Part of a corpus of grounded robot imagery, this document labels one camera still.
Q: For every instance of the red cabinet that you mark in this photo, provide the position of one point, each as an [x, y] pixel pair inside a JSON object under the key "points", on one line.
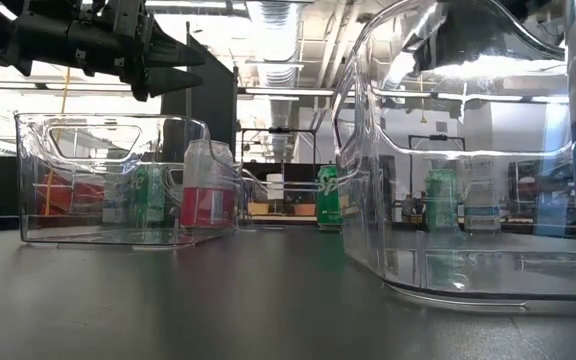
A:
{"points": [[85, 197]]}

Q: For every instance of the wooden workbench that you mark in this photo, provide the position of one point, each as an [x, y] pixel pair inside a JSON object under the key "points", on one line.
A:
{"points": [[288, 218]]}

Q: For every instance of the orange-brown pot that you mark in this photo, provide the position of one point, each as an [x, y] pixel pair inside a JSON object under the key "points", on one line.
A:
{"points": [[305, 209]]}

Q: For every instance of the ceiling light strip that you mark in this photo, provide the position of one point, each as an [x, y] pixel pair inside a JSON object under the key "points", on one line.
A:
{"points": [[293, 92]]}

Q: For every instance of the clear plastic storage bin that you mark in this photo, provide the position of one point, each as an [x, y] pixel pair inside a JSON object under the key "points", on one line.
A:
{"points": [[33, 200], [368, 225], [248, 200]]}

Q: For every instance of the yellow-tan pot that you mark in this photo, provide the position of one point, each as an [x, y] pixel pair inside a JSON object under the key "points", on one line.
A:
{"points": [[258, 209]]}

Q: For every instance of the white cylinder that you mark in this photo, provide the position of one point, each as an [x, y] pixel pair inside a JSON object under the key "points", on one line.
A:
{"points": [[275, 186]]}

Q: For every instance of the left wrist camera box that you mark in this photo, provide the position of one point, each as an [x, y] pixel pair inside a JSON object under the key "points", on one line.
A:
{"points": [[123, 12]]}

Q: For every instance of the white red Spindrift can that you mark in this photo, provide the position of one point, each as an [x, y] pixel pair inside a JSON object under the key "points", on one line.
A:
{"points": [[208, 207]]}

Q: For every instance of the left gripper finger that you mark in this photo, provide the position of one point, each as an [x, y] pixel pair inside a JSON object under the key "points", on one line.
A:
{"points": [[168, 82], [168, 52]]}

